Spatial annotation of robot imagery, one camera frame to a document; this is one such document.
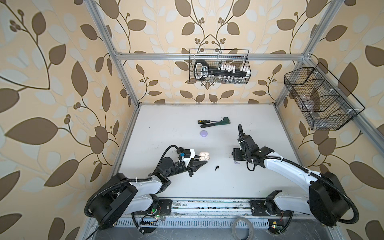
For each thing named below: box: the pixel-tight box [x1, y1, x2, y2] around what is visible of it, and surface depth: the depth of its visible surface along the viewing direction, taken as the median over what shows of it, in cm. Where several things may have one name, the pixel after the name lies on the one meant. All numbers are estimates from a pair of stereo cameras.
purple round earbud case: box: [200, 130, 208, 137], surface depth 104 cm
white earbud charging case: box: [199, 151, 210, 160], surface depth 73 cm
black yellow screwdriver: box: [198, 120, 221, 124], surface depth 110 cm
